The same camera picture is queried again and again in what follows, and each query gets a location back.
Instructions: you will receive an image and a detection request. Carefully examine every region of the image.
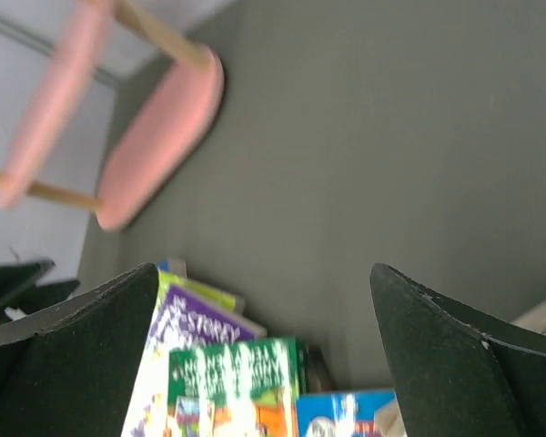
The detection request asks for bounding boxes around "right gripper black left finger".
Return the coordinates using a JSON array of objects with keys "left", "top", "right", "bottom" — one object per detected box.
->
[{"left": 0, "top": 263, "right": 158, "bottom": 437}]

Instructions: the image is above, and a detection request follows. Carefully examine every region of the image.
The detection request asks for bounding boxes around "blue 91-Storey Treehouse book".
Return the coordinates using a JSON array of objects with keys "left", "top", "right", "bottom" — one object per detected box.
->
[{"left": 157, "top": 258, "right": 187, "bottom": 278}]

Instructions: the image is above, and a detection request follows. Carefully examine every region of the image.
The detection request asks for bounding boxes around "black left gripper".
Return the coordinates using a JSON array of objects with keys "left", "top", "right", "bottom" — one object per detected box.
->
[{"left": 0, "top": 258, "right": 80, "bottom": 325}]

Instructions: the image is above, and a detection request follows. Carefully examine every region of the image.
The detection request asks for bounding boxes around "purple 52-Storey Treehouse book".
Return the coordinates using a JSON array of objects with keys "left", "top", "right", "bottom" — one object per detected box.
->
[{"left": 121, "top": 286, "right": 267, "bottom": 436}]

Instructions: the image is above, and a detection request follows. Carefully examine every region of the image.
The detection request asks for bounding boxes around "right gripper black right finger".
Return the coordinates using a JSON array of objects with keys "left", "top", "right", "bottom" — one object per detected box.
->
[{"left": 369, "top": 264, "right": 546, "bottom": 436}]

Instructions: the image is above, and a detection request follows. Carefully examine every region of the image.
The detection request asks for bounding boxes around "green 104-Storey Treehouse book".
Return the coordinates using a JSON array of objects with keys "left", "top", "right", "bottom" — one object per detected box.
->
[{"left": 164, "top": 337, "right": 308, "bottom": 436}]

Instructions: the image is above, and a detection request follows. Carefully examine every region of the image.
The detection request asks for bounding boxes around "lime 65-Storey Treehouse book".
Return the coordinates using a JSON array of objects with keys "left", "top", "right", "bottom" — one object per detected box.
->
[{"left": 157, "top": 270, "right": 245, "bottom": 313}]

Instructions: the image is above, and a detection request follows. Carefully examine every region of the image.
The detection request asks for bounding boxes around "blue cartoon paperback book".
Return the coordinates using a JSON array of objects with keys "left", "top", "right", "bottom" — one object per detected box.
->
[{"left": 296, "top": 389, "right": 395, "bottom": 437}]

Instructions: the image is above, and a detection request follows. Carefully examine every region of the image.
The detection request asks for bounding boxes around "pink three-tier shelf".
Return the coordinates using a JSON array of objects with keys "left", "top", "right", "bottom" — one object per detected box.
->
[{"left": 0, "top": 1, "right": 225, "bottom": 231}]

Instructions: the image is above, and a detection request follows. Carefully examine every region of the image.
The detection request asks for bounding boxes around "dark Tale of Two Cities book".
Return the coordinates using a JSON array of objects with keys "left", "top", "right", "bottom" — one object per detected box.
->
[{"left": 306, "top": 345, "right": 337, "bottom": 394}]

